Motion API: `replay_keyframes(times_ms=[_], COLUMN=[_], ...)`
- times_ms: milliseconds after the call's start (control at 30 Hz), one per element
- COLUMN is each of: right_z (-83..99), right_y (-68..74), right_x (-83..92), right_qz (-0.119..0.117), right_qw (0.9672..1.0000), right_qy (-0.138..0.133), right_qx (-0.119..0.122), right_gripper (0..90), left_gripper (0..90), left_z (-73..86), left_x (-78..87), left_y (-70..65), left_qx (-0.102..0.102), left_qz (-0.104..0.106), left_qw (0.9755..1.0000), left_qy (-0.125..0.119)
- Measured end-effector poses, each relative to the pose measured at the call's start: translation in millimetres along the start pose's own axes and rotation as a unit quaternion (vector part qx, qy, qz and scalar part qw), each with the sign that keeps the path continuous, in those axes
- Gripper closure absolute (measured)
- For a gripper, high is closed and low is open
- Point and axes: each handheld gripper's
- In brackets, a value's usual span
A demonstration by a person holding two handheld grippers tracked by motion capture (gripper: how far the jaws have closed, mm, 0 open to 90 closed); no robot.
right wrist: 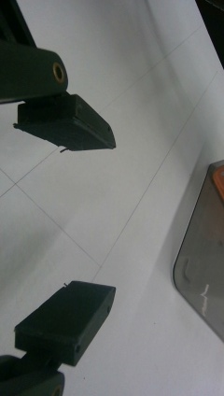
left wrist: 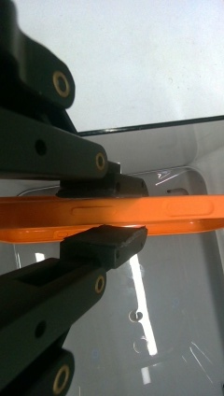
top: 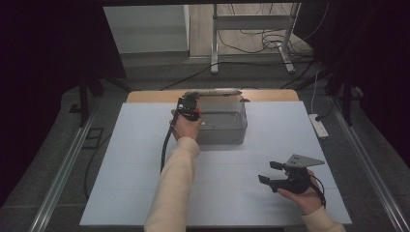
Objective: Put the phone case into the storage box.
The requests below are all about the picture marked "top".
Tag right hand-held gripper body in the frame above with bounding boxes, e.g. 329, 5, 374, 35
272, 153, 326, 195

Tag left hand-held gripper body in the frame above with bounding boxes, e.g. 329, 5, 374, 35
176, 91, 202, 123

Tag grey transparent storage box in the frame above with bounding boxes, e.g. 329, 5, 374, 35
185, 95, 249, 146

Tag person's right hand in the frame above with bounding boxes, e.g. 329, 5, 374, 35
277, 168, 324, 217

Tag person's left hand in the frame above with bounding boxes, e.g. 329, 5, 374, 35
169, 108, 204, 142

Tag grey box lid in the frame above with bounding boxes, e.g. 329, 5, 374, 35
183, 88, 244, 98

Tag white power strip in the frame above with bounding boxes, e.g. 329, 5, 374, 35
307, 112, 330, 139

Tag white metal stand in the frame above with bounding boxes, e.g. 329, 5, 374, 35
210, 2, 302, 75

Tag white panel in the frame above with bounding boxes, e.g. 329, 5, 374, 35
102, 4, 190, 55

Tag black stand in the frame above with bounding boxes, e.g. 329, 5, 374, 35
324, 75, 366, 128
68, 69, 133, 129

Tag dark curtain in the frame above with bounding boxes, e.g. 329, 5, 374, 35
292, 0, 410, 167
0, 0, 128, 208

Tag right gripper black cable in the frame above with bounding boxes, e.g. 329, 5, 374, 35
308, 173, 328, 210

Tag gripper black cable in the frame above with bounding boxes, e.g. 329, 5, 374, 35
308, 173, 328, 210
160, 98, 182, 174

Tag long black floor cable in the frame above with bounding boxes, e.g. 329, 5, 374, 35
159, 60, 312, 92

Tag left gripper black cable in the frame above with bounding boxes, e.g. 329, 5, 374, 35
160, 98, 182, 174

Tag aluminium rail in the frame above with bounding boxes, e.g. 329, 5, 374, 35
28, 114, 96, 232
328, 95, 410, 232

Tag white power cable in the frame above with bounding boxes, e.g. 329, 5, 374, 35
309, 69, 321, 116

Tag tangled black floor cables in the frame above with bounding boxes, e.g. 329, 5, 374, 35
216, 2, 330, 56

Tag thin black floor cable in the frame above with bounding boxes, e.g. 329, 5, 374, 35
82, 134, 112, 200

